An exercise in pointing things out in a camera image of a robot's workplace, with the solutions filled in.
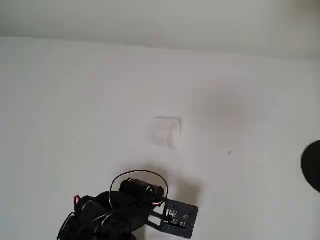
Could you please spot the small clear plastic cup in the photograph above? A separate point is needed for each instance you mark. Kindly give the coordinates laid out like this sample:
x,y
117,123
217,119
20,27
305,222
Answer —
x,y
163,132

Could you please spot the black camera circuit board mount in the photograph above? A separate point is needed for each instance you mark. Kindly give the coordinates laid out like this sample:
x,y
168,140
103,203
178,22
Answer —
x,y
180,217

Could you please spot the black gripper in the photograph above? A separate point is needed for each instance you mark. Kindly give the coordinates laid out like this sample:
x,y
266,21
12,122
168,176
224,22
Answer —
x,y
140,188

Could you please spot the black round object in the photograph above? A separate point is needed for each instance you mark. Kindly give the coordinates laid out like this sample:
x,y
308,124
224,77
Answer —
x,y
312,167

